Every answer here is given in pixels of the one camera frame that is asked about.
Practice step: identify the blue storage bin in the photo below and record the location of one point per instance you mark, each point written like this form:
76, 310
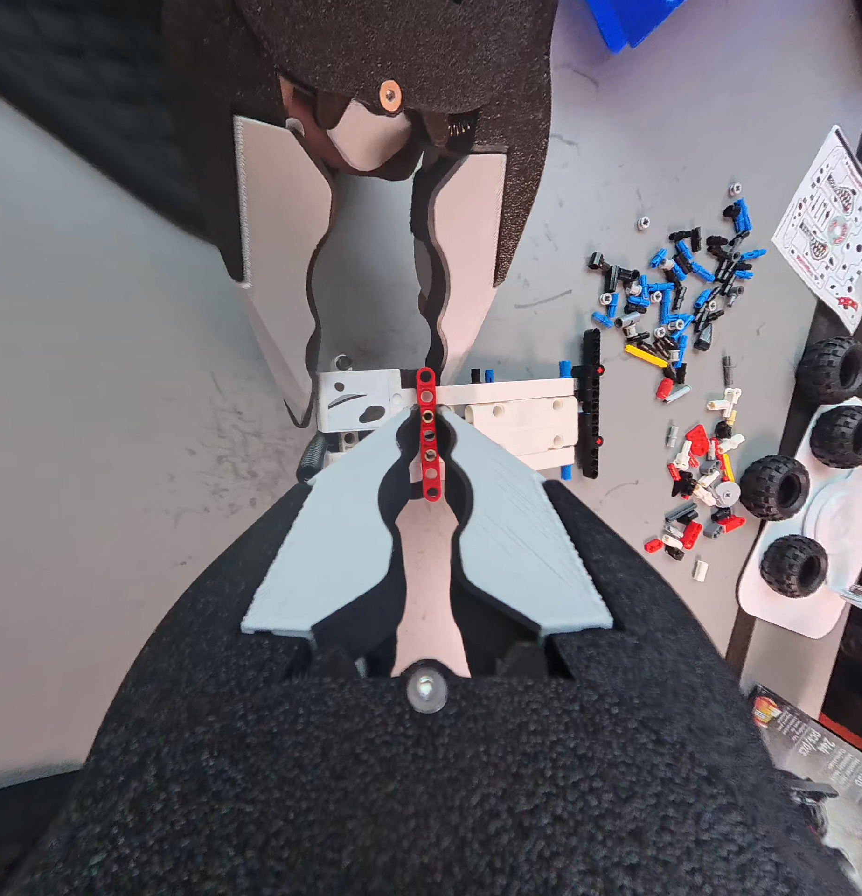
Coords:
627, 21

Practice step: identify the grey tube piece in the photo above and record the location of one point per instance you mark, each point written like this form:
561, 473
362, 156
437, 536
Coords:
681, 393

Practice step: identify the white document stand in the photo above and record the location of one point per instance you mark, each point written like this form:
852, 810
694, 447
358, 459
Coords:
795, 619

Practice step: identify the printed sticker sheet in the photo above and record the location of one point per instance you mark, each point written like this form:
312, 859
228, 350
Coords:
830, 231

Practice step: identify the red perforated toy beam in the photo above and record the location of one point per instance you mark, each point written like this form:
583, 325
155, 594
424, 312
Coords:
427, 426

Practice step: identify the red round bush piece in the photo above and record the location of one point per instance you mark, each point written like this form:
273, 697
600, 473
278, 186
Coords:
664, 389

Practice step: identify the toy truck chassis model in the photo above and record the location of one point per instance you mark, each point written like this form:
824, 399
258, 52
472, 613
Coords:
522, 413

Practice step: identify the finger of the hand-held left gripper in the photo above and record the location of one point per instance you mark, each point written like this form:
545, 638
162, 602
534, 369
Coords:
469, 245
277, 245

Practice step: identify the yellow axle rod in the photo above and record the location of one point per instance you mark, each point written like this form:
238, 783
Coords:
646, 355

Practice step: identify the toy truck set box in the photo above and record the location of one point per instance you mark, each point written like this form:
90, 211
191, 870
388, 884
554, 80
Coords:
823, 770

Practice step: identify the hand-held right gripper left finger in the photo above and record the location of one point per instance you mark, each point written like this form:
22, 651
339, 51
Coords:
333, 553

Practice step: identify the grey desk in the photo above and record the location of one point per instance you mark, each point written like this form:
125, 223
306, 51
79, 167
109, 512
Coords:
123, 420

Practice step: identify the black rubber toy tire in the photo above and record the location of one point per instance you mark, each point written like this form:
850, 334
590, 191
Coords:
826, 437
777, 567
756, 490
816, 371

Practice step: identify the pile of blue black pins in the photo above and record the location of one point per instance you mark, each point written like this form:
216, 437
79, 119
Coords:
742, 220

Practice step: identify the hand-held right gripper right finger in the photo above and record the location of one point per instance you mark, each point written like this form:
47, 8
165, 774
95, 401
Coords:
529, 553

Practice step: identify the pile of red white pieces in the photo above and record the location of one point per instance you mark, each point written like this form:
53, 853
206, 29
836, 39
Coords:
695, 441

